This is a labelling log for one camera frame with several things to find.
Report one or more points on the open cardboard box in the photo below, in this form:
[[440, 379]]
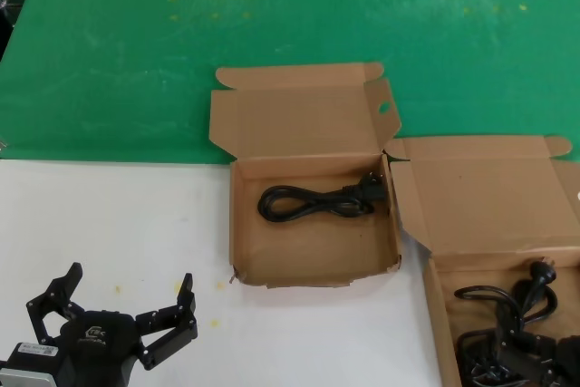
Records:
[[480, 206]]

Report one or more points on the open cardboard box torn corner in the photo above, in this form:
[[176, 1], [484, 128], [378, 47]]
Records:
[[308, 251]]

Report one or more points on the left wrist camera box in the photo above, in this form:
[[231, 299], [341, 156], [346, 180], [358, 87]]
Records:
[[27, 375]]

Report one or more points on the green table mat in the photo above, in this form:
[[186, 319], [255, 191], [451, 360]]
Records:
[[113, 65]]

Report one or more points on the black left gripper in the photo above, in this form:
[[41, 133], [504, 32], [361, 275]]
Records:
[[97, 346]]

